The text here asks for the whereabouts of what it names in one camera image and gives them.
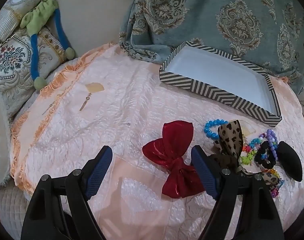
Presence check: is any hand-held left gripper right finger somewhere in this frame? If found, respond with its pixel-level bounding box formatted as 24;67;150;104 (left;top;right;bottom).
191;145;285;240

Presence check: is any shiny red fabric bow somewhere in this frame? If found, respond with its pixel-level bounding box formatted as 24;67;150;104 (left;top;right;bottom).
142;120;205;198

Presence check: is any blue round bead bracelet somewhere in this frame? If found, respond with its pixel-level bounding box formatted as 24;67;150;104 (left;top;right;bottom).
203;119;229;140

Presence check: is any leopard print fabric bow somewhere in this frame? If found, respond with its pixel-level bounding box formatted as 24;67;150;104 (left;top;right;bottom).
210;119;280;188

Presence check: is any pink textured bedspread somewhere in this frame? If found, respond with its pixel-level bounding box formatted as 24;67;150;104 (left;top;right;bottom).
10;42;304;240

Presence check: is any white quilted mat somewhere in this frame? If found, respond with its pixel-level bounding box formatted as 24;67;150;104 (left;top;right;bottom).
0;180;35;240

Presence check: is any teal damask blanket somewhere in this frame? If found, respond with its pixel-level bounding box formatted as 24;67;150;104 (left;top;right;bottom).
119;0;304;120

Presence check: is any multicolour flower bead bracelet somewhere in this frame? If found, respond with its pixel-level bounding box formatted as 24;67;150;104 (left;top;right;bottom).
239;137;262;166

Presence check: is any beige embroidered bolster pillow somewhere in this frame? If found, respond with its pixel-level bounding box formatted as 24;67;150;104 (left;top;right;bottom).
0;0;60;41

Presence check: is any floral embroidered cushion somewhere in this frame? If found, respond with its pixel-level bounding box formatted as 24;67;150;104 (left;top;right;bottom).
0;26;72;117

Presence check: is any chevron striped shallow box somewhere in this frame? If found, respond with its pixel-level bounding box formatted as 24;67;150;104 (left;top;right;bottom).
159;41;283;127

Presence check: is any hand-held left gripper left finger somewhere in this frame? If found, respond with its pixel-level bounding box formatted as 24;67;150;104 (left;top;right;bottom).
21;145;113;240

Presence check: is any black scrunchie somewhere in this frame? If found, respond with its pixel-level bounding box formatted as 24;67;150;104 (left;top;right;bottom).
254;141;278;169

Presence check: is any purple round bead bracelet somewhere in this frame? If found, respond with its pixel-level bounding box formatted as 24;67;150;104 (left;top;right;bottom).
258;129;279;156

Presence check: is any green and blue plush toy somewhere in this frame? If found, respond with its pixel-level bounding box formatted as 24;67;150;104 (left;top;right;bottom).
20;0;76;90

